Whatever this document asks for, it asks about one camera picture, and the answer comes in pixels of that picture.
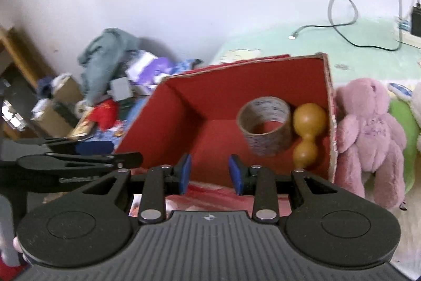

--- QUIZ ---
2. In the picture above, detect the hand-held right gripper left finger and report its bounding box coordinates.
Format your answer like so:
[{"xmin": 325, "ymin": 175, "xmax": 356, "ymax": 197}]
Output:
[{"xmin": 79, "ymin": 153, "xmax": 193, "ymax": 225}]

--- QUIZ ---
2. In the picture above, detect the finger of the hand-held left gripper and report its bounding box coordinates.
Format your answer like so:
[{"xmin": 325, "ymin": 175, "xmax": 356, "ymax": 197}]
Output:
[
  {"xmin": 18, "ymin": 152, "xmax": 144, "ymax": 170},
  {"xmin": 15, "ymin": 136, "xmax": 114, "ymax": 156}
]

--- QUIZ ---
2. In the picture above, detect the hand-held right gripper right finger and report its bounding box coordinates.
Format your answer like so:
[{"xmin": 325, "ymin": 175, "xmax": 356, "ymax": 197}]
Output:
[{"xmin": 229, "ymin": 154, "xmax": 339, "ymax": 224}]

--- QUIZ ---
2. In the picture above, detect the clear packing tape roll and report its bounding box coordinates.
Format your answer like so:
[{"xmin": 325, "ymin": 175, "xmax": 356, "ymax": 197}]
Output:
[{"xmin": 237, "ymin": 97, "xmax": 293, "ymax": 157}]

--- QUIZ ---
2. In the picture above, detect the red cardboard box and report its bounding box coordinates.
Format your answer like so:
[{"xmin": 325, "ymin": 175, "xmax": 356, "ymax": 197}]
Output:
[{"xmin": 113, "ymin": 52, "xmax": 339, "ymax": 212}]

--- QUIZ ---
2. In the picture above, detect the brown gourd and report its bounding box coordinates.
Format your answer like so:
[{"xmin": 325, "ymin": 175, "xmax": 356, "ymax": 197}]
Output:
[{"xmin": 292, "ymin": 103, "xmax": 328, "ymax": 168}]

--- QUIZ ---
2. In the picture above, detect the person's left hand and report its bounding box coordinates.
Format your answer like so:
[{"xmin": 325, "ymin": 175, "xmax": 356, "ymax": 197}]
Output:
[{"xmin": 12, "ymin": 236, "xmax": 27, "ymax": 265}]

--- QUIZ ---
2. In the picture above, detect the colourful picture book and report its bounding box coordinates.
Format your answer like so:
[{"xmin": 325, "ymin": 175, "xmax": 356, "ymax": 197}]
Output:
[{"xmin": 67, "ymin": 110, "xmax": 96, "ymax": 140}]

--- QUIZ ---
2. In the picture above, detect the red plush toy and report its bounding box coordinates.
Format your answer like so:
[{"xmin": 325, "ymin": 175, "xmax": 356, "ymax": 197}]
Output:
[{"xmin": 90, "ymin": 100, "xmax": 119, "ymax": 130}]

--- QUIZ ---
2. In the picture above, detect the blue patterned cloth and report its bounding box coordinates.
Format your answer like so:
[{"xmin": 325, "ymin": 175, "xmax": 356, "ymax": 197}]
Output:
[{"xmin": 108, "ymin": 59, "xmax": 204, "ymax": 143}]

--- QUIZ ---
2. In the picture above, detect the brown cardboard carton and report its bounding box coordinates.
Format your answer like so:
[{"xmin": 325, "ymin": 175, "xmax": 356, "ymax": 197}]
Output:
[{"xmin": 31, "ymin": 75, "xmax": 83, "ymax": 137}]

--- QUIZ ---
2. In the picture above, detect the grey square device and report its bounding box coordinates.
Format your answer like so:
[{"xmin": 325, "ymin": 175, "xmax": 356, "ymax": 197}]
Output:
[{"xmin": 110, "ymin": 77, "xmax": 130, "ymax": 101}]

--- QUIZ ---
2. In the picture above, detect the grey-green garment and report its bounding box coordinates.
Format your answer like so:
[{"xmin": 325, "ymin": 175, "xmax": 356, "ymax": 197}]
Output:
[{"xmin": 78, "ymin": 28, "xmax": 140, "ymax": 104}]

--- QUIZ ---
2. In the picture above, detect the purple tissue pack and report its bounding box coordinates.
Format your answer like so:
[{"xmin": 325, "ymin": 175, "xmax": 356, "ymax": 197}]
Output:
[{"xmin": 127, "ymin": 51, "xmax": 172, "ymax": 94}]

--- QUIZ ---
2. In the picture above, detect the pink plush bear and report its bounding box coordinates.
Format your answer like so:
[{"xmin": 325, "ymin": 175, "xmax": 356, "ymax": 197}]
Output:
[{"xmin": 334, "ymin": 78, "xmax": 408, "ymax": 211}]

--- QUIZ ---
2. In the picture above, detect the green plush toy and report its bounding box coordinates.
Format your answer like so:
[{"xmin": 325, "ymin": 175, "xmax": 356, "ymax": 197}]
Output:
[{"xmin": 388, "ymin": 100, "xmax": 421, "ymax": 196}]

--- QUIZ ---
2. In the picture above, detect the white plush toy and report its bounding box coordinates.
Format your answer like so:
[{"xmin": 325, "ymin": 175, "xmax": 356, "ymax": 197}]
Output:
[{"xmin": 388, "ymin": 82, "xmax": 421, "ymax": 153}]

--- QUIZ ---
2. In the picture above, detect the white power strip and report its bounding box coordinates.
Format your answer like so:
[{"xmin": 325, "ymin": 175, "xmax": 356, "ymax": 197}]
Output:
[{"xmin": 395, "ymin": 16, "xmax": 421, "ymax": 48}]

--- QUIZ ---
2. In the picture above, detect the black charger plug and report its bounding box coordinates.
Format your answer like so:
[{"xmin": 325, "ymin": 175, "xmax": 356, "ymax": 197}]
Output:
[{"xmin": 409, "ymin": 3, "xmax": 421, "ymax": 38}]

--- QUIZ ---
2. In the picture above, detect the wooden shelf frame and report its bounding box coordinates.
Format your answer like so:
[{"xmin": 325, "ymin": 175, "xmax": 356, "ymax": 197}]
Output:
[{"xmin": 0, "ymin": 26, "xmax": 56, "ymax": 140}]

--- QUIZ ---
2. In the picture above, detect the black charging cable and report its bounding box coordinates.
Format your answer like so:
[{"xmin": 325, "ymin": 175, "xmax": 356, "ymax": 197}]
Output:
[{"xmin": 289, "ymin": 0, "xmax": 421, "ymax": 52}]

